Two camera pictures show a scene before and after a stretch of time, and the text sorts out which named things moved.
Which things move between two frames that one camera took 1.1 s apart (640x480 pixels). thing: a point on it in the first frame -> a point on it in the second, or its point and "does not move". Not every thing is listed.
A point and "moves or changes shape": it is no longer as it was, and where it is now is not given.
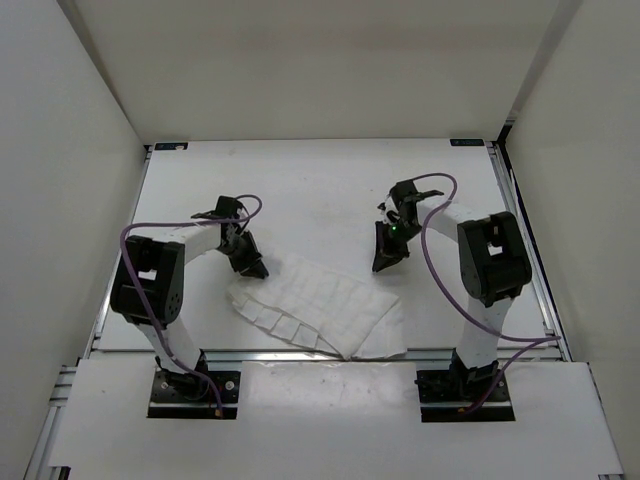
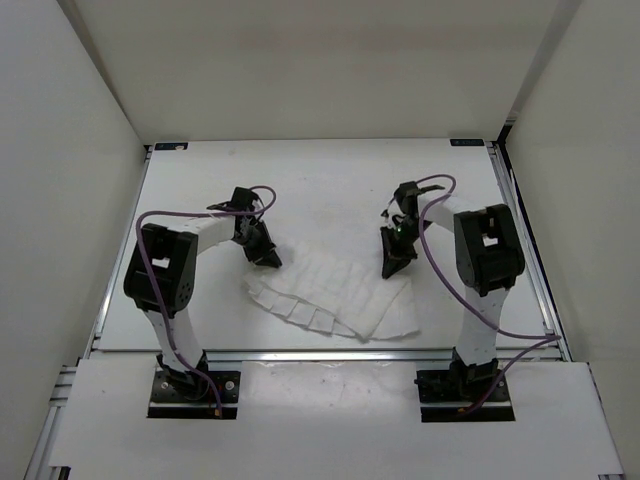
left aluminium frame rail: (39, 467) does not move
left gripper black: (252, 263) -> (266, 254)
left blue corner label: (178, 146) does not move
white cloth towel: (324, 308) moves or changes shape
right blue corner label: (467, 142) does not move
